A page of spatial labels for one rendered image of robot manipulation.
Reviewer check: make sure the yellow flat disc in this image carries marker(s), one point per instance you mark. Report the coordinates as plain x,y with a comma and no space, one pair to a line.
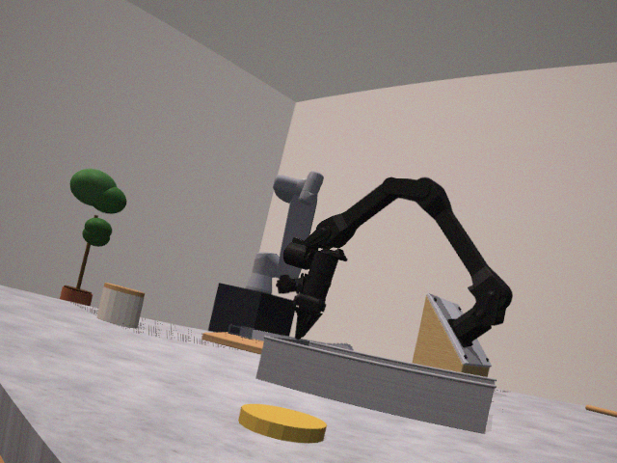
282,424

